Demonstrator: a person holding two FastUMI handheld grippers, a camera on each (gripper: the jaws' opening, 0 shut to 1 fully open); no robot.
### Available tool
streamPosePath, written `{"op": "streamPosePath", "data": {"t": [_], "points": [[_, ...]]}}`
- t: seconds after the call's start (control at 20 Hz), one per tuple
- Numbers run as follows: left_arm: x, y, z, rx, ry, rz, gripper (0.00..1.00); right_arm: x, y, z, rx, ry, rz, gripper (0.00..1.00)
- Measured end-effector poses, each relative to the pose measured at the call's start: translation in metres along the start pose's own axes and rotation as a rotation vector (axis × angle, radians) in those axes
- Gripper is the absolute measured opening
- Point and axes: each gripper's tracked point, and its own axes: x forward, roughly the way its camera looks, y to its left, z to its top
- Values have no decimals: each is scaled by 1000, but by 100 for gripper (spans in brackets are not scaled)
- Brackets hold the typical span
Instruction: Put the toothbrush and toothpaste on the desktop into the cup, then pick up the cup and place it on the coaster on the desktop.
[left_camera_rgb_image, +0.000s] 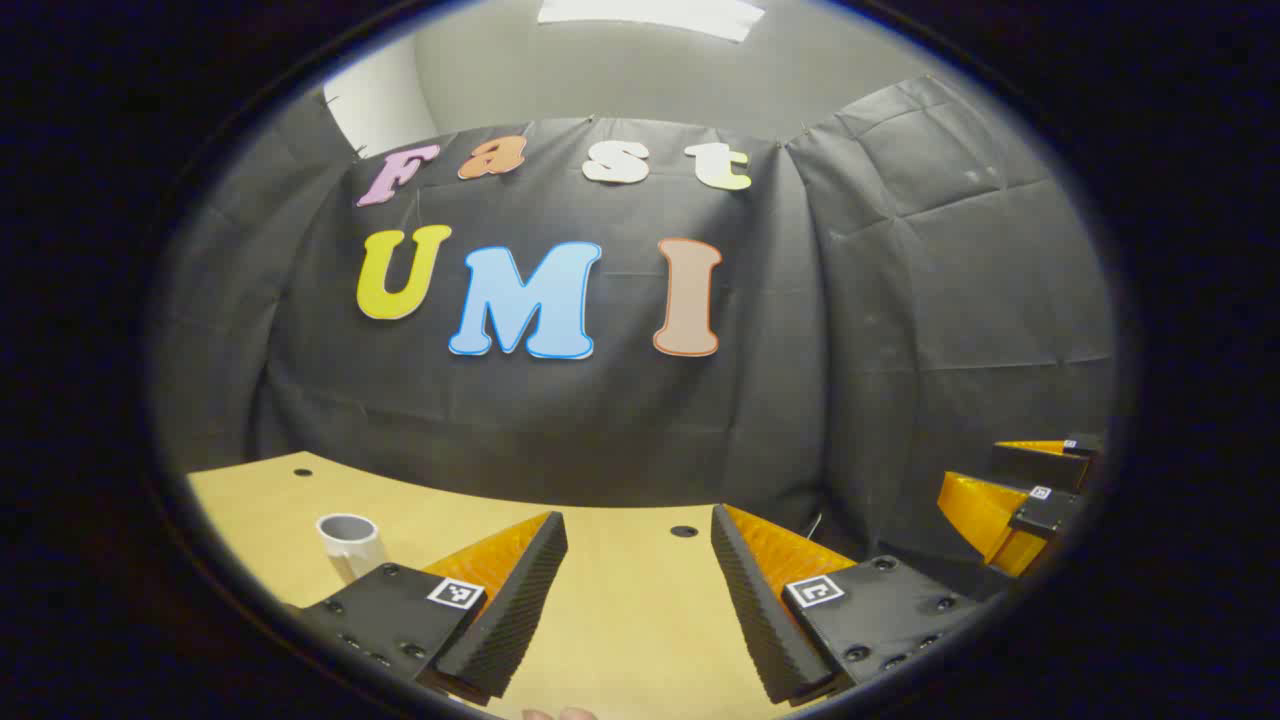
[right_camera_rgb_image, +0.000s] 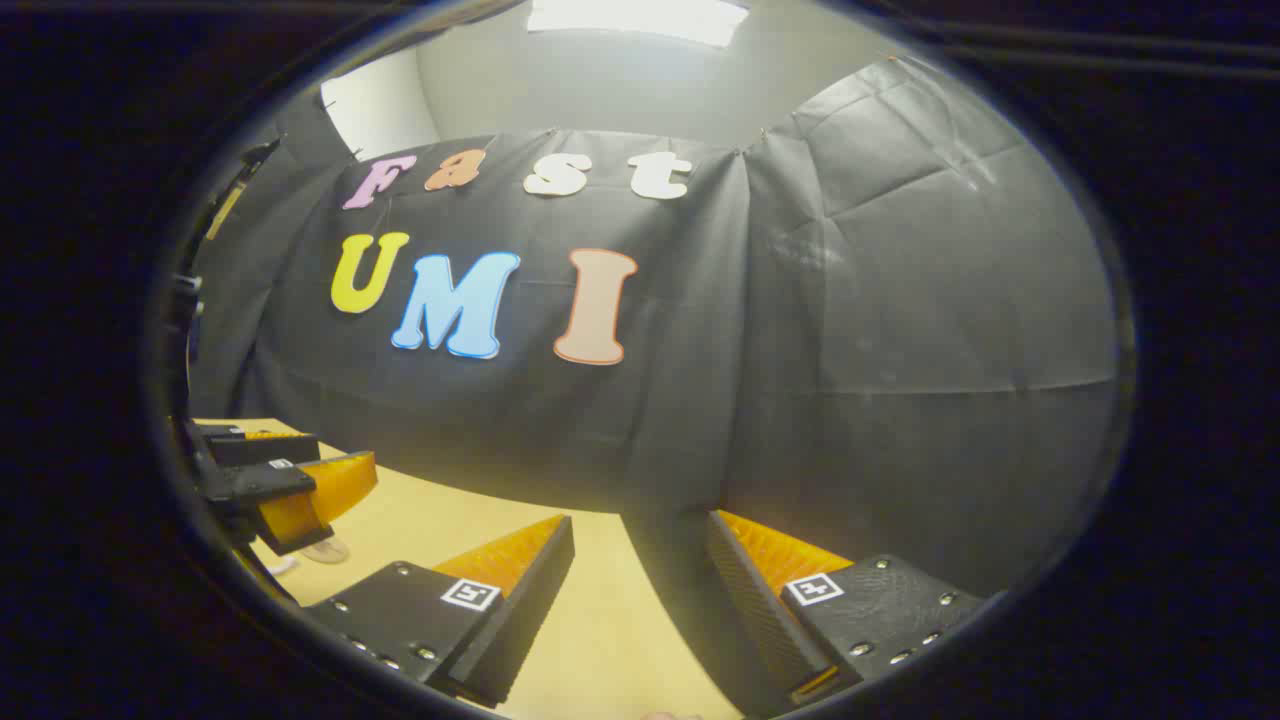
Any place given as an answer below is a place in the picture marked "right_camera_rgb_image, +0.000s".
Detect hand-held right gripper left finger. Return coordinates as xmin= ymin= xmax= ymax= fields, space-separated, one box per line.
xmin=303 ymin=513 xmax=577 ymax=709

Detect black backdrop cloth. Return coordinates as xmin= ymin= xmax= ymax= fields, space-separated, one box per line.
xmin=185 ymin=55 xmax=1121 ymax=601

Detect ceiling light panel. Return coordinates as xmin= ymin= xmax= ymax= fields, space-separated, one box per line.
xmin=525 ymin=0 xmax=751 ymax=49

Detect light wooden desktop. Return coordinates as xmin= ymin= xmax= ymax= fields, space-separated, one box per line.
xmin=190 ymin=418 xmax=746 ymax=720

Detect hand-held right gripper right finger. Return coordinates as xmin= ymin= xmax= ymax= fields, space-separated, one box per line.
xmin=705 ymin=508 xmax=988 ymax=709

